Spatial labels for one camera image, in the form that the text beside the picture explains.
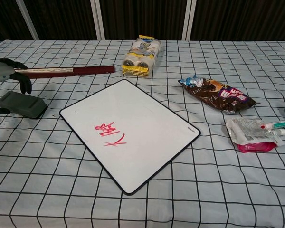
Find small white green tube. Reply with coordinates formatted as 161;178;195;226
261;118;285;130

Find white black checked tablecloth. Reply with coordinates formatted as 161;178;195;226
0;39;285;228

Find dark red folding fan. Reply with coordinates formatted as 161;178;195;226
14;66;116;79

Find brown chocolate snack packet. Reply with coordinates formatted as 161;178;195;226
178;75;262;115

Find clear pouch with pink edge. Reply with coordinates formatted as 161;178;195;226
225;117;285;152

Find grey whiteboard eraser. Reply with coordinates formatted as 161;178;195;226
0;91;48;119

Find yellow white roll refill pack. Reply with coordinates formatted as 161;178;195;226
121;34;162;78

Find left black grey robot hand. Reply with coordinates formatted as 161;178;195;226
0;58;33;114

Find black partition panel white frame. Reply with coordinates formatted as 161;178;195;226
190;0;285;41
23;0;103;40
97;0;190;40
0;0;36;41

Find white whiteboard with black rim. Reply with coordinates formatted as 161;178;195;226
59;79;201;196

